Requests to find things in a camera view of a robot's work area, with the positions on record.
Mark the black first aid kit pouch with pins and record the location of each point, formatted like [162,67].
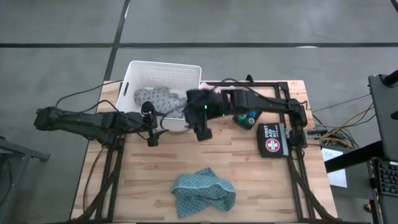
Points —
[272,140]

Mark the black frame clamp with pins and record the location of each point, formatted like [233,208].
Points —
[250,79]

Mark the black stand bar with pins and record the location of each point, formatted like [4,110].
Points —
[351,157]

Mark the grey metal rack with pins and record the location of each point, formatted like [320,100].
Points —
[18,151]

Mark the black aluminium table frame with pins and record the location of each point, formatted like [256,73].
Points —
[267,83]

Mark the teal star-print cloth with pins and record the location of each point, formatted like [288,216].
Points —
[202,193]

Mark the grey square-print cloth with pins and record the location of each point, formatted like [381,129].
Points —
[161,101]

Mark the large white plastic basket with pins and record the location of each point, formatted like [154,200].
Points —
[161,74]

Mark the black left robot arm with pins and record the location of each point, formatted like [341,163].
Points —
[81,123]

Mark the white paper sheet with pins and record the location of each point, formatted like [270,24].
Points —
[339,179]

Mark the blue bandage roll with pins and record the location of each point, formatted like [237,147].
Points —
[252,114]

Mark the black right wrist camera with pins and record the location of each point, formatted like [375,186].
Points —
[203,133]

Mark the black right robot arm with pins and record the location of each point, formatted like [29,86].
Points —
[267,104]

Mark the small black plastic crate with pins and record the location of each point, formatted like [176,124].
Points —
[239,123]

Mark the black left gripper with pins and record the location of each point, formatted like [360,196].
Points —
[141,124]

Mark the dark green bandage roll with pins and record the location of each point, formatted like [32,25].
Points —
[251,121]

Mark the backlit black keyboard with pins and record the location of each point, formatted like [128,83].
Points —
[388,177]

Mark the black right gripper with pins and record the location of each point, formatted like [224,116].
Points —
[203,107]

